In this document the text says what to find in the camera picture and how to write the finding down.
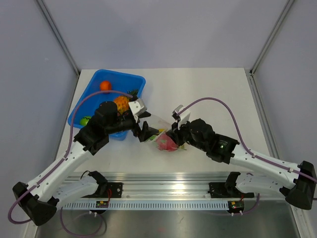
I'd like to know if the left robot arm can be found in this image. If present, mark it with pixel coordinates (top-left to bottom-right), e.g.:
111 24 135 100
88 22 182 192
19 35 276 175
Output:
12 99 158 226

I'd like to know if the toy orange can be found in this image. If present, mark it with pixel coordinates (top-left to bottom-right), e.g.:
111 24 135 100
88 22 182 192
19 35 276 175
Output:
100 80 112 91

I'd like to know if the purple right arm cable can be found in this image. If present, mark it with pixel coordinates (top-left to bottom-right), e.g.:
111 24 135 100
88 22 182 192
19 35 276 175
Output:
174 97 317 216

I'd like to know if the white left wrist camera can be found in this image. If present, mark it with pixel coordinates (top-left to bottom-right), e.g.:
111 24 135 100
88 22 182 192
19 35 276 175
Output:
128 98 147 122

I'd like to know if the white slotted cable duct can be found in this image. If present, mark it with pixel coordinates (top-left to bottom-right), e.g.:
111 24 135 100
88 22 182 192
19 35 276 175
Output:
63 199 229 211

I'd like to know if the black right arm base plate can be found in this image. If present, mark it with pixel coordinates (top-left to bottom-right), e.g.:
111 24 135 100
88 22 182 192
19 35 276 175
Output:
209 182 255 199

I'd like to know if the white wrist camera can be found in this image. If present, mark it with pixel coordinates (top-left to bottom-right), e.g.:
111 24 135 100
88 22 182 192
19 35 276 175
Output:
172 105 191 130
128 98 147 122

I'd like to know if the green toy watermelon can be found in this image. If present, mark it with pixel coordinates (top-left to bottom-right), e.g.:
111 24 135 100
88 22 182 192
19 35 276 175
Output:
79 116 91 126

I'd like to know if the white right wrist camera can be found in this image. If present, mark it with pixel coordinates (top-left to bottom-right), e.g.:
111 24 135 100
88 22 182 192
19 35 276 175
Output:
172 105 191 130

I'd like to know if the blue plastic bin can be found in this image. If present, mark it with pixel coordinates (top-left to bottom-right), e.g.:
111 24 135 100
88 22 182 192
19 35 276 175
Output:
67 68 146 141

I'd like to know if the orange toy pineapple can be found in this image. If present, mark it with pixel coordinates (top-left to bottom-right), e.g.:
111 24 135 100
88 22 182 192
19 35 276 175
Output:
114 89 139 115

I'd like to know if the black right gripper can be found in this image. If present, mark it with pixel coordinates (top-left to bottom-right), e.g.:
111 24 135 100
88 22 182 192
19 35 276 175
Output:
167 117 208 152

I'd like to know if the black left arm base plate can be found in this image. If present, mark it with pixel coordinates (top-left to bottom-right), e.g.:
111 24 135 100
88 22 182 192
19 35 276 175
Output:
83 182 123 198

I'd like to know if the pink toy dragon fruit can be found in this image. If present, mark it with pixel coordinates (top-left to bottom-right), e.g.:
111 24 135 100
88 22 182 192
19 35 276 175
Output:
156 133 178 152

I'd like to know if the aluminium mounting rail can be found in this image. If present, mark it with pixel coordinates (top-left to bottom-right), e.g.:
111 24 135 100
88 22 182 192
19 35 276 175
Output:
63 161 303 200

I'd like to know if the clear dotted zip top bag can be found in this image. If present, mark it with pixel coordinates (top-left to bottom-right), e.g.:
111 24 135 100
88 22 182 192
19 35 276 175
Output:
145 115 186 152

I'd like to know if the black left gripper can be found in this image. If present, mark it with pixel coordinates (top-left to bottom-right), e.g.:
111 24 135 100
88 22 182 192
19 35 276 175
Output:
106 111 159 141

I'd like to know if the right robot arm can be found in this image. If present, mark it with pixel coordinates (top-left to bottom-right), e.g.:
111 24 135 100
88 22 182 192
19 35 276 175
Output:
166 119 317 210

